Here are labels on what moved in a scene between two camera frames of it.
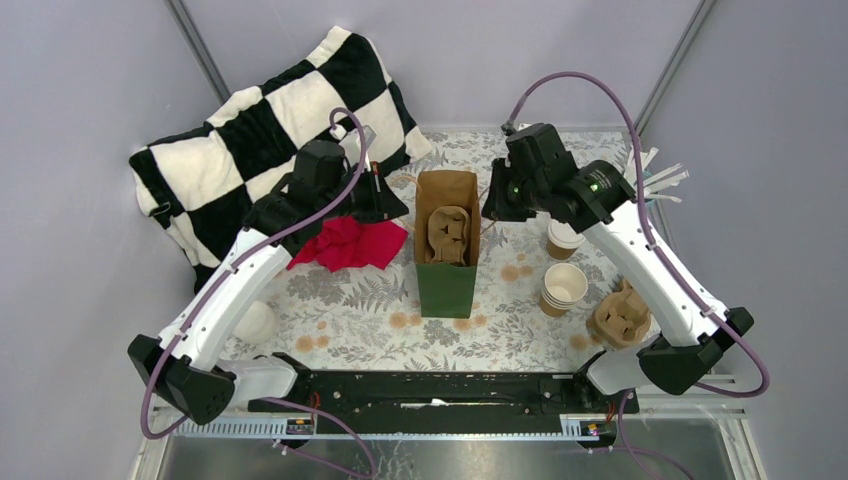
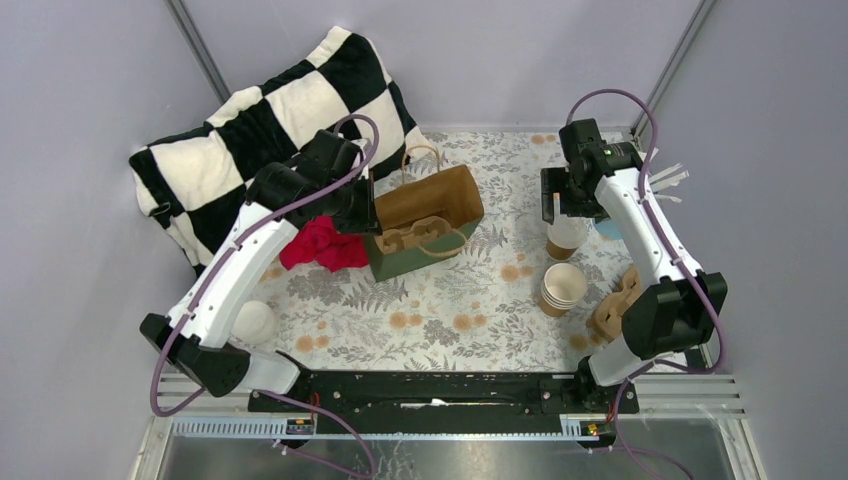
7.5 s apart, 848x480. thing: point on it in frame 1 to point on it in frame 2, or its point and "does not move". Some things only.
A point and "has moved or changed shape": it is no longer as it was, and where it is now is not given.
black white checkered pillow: x=201 y=187 does not move
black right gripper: x=495 y=207 to x=553 y=180
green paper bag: x=447 y=224 has moved or changed shape
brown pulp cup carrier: x=446 y=227 to x=391 y=241
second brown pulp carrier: x=620 y=318 does not move
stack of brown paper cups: x=563 y=285 does not move
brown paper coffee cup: x=562 y=240 does not move
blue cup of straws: x=653 y=185 does not move
